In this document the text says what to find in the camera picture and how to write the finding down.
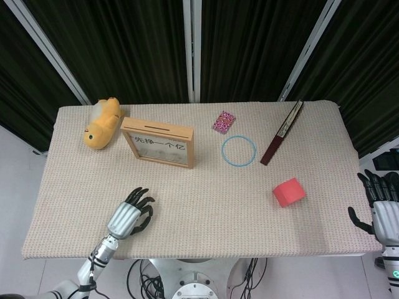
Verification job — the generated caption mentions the blue ring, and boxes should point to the blue ring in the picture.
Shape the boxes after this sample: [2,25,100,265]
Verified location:
[221,134,257,168]

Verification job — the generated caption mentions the red foam block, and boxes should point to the red foam block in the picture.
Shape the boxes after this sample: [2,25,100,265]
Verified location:
[272,177,307,208]

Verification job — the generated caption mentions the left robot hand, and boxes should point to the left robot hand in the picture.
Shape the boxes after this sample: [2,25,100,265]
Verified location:
[105,186,156,240]

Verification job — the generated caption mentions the black equipment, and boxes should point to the black equipment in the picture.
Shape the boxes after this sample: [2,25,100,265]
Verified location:
[370,148,399,172]

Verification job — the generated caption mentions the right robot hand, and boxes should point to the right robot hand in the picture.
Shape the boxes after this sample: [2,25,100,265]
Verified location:
[347,169,399,247]

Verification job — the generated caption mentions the beige woven tablecloth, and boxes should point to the beige woven tablecloth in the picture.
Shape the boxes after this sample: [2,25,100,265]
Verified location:
[21,100,384,261]

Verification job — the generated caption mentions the pink patterned card deck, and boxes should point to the pink patterned card deck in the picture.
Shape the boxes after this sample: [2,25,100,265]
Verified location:
[213,110,236,136]

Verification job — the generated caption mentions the black cable bundle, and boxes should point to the black cable bundle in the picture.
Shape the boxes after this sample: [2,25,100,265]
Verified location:
[227,257,269,299]
[127,258,166,299]

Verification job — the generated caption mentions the yellow plush toy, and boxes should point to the yellow plush toy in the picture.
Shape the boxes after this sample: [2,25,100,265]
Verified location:
[83,97,122,151]

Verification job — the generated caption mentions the black pleated curtain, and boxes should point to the black pleated curtain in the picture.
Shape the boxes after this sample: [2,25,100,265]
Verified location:
[199,0,328,103]
[285,0,399,159]
[0,0,84,152]
[23,0,191,105]

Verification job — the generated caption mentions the wooden frame coin box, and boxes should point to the wooden frame coin box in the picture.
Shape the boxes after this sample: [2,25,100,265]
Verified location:
[120,116,196,170]

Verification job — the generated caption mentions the dark red folded fan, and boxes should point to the dark red folded fan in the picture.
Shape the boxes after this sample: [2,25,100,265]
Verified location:
[260,98,305,166]

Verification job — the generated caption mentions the white metal frame post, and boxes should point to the white metal frame post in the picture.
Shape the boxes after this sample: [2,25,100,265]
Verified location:
[277,0,347,103]
[4,0,92,106]
[182,0,203,103]

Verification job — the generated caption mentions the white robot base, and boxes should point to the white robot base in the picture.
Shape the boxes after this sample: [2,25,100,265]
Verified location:
[148,257,241,299]

